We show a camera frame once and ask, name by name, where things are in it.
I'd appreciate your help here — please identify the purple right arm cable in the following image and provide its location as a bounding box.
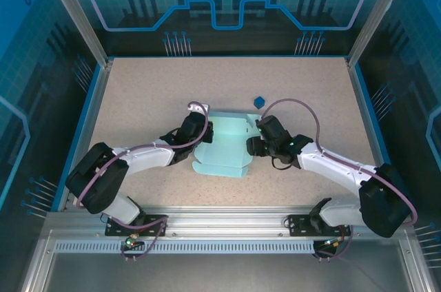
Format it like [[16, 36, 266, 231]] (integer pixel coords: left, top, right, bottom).
[[256, 98, 420, 262]]

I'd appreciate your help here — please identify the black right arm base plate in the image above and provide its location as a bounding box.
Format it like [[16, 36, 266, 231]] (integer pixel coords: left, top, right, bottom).
[[286, 214, 351, 237]]

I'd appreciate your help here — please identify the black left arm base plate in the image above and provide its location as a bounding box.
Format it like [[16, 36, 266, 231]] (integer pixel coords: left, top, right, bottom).
[[105, 214, 169, 238]]

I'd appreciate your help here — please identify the aluminium table side rail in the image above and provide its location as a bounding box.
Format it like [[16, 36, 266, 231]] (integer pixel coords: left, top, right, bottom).
[[346, 57, 397, 212], [57, 59, 114, 212]]

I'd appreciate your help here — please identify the slotted grey cable duct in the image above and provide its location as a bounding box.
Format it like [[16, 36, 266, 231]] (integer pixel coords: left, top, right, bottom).
[[54, 240, 316, 254]]

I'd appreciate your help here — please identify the light blue paper box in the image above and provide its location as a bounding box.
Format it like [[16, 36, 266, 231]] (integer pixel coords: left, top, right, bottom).
[[192, 109, 263, 179]]

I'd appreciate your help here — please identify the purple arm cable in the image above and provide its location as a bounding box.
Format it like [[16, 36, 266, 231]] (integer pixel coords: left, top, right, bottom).
[[75, 101, 210, 262], [256, 98, 420, 262]]

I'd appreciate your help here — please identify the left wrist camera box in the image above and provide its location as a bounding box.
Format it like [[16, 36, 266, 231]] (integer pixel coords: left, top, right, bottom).
[[185, 101, 210, 114]]

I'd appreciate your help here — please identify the aluminium frame post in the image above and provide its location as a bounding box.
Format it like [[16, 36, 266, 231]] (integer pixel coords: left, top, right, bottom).
[[346, 0, 416, 67], [37, 0, 114, 67]]

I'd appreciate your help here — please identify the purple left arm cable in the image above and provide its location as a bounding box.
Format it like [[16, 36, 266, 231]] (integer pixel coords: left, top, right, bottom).
[[75, 101, 210, 262]]

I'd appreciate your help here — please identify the aluminium mounting rail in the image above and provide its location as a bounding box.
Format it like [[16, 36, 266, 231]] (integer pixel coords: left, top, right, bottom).
[[44, 205, 411, 240]]

